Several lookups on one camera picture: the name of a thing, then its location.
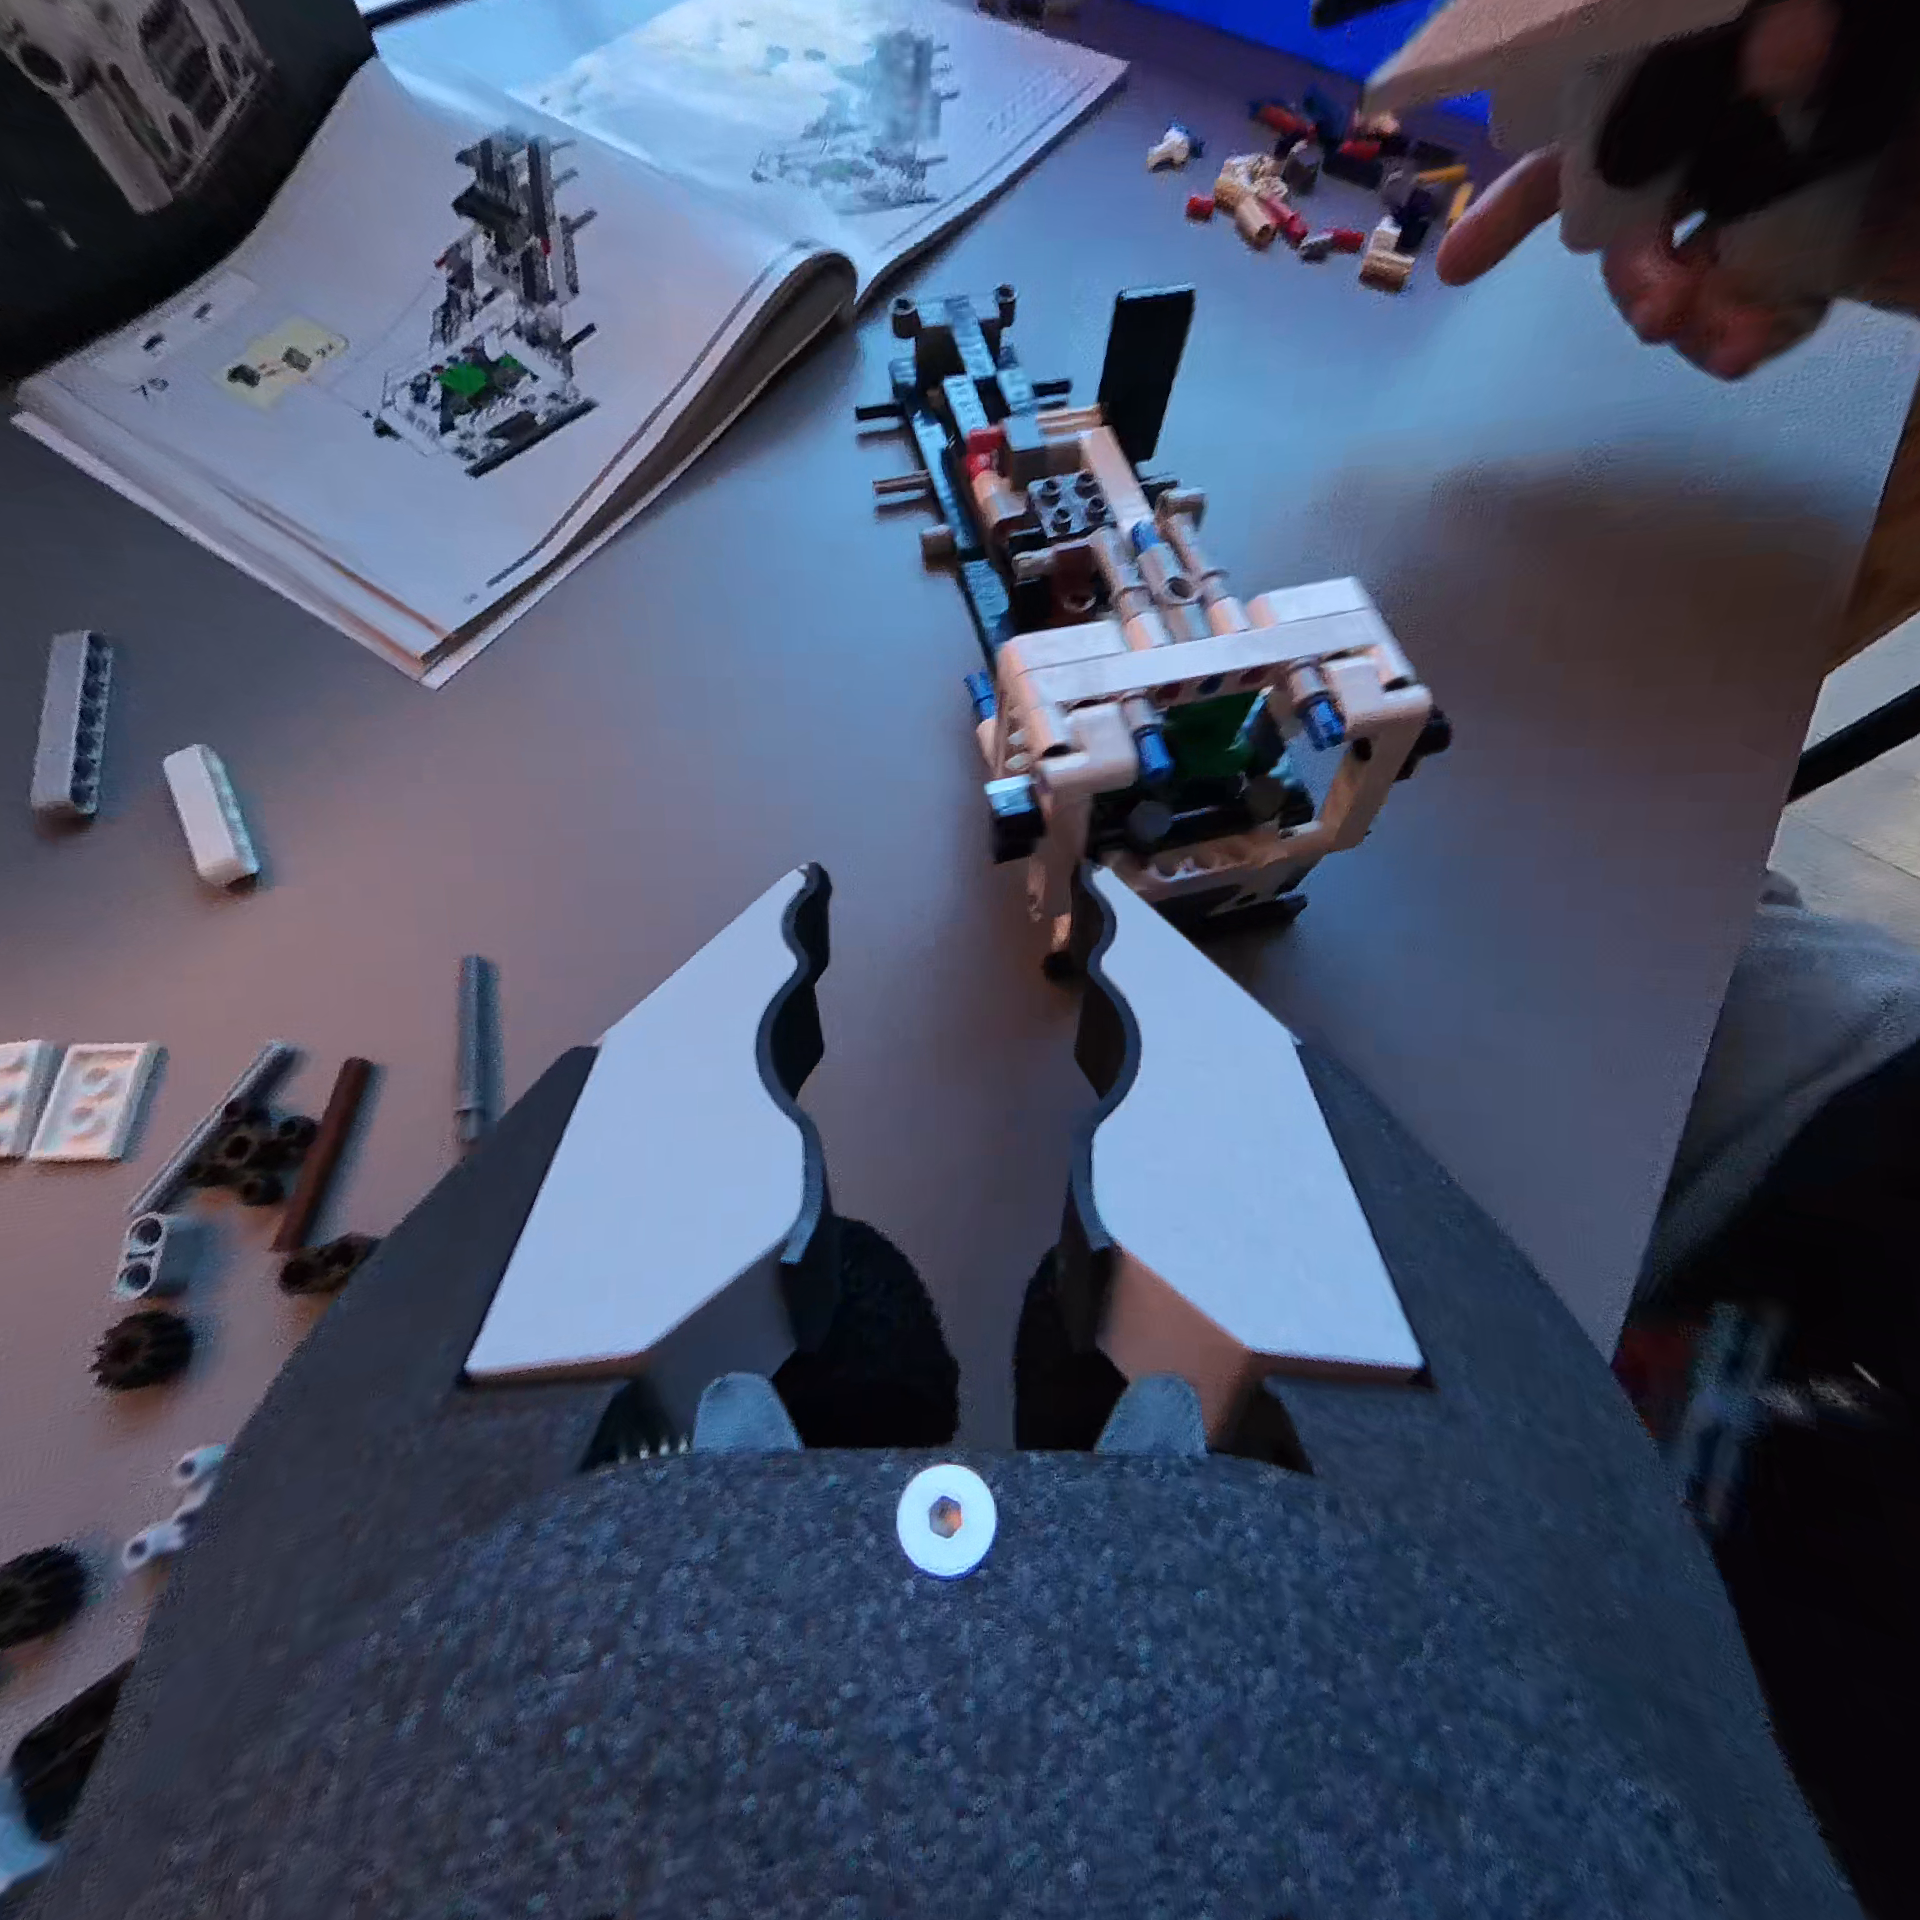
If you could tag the blue tray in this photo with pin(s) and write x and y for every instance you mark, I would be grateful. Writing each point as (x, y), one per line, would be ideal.
(1245, 23)

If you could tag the white lego connector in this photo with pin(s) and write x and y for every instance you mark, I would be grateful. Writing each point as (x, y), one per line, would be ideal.
(188, 1471)

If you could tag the pile of small lego pieces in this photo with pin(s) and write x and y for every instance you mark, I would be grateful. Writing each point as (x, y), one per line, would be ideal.
(1253, 211)

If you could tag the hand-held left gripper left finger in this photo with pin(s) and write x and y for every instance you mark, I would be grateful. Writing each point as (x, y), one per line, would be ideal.
(645, 1185)

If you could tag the person's right hand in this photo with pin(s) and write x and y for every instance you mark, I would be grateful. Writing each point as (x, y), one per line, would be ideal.
(1748, 323)

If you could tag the grey lego connector block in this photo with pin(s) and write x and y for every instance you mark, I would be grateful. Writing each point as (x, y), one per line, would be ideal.
(172, 1252)

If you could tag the white lego plate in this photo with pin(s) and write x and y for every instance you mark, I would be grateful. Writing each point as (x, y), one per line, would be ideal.
(98, 1103)
(18, 1103)

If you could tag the dark brown lego axle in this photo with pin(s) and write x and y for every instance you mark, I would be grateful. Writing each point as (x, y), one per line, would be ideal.
(332, 1131)

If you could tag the short grey lego axle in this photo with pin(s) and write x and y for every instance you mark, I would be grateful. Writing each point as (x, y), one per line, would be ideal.
(477, 1035)

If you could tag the grey studded lego beam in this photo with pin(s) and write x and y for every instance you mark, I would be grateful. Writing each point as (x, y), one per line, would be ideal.
(60, 735)

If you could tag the white lego beam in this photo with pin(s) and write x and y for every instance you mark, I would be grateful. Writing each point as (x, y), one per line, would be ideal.
(212, 810)

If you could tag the open lego instruction booklet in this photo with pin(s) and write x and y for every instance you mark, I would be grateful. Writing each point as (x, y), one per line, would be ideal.
(301, 494)

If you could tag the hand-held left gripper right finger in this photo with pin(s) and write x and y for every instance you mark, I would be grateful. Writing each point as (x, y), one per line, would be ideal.
(1230, 1170)

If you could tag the long grey lego axle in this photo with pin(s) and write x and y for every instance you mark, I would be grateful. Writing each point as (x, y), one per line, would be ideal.
(247, 1089)

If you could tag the white and black lego chassis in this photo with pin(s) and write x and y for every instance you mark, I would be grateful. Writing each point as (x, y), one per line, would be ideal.
(1184, 662)

